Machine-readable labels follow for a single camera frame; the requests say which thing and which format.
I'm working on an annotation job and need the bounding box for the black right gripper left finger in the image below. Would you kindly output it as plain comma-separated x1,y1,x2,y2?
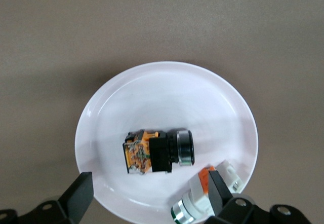
0,171,94,224

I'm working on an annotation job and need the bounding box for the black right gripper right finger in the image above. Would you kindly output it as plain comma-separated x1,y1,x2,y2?
204,169,311,224

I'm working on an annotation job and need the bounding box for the orange and black push switch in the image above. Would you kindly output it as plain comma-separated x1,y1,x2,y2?
123,129,196,175

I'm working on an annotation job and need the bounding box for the pink round plate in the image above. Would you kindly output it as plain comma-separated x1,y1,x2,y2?
75,61,259,224

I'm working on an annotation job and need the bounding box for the brown table cover mat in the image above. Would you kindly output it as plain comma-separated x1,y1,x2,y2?
0,0,324,224

